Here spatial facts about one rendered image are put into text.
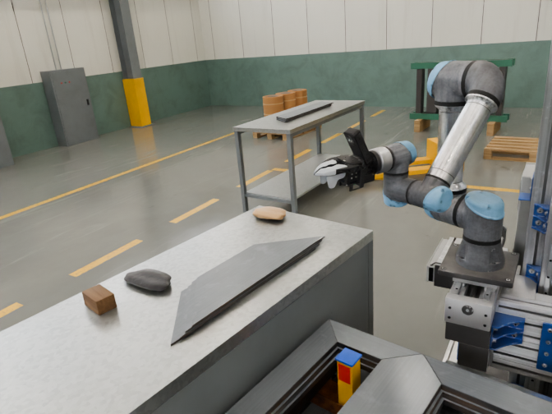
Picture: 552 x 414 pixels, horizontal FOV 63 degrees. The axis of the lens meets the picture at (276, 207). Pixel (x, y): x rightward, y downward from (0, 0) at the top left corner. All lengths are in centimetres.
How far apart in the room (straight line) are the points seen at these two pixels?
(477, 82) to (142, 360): 119
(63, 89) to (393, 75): 719
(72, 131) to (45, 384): 928
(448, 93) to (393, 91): 980
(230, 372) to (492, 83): 109
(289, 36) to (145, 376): 1146
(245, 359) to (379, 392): 38
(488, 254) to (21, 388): 137
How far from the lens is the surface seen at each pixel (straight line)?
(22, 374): 138
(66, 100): 1036
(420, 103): 865
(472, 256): 160
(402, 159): 138
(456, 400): 142
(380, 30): 1133
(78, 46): 1105
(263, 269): 153
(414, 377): 142
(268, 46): 1265
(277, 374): 142
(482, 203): 155
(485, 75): 147
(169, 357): 126
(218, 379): 131
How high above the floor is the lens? 180
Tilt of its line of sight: 21 degrees down
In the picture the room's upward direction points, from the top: 5 degrees counter-clockwise
